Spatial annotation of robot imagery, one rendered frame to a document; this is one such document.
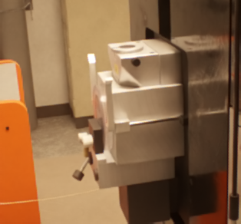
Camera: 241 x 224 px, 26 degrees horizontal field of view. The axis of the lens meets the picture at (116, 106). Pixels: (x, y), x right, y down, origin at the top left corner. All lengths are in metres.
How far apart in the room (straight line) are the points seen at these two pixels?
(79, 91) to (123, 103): 3.23
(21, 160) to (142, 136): 0.45
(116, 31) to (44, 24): 0.61
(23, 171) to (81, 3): 2.75
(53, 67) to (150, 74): 3.55
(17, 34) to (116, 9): 0.73
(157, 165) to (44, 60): 3.51
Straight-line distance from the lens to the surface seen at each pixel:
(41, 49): 4.14
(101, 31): 3.79
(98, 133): 0.67
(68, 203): 1.50
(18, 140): 1.04
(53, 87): 4.22
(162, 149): 0.67
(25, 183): 1.08
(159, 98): 0.64
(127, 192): 0.70
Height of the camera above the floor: 1.44
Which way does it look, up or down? 19 degrees down
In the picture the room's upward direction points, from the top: 3 degrees counter-clockwise
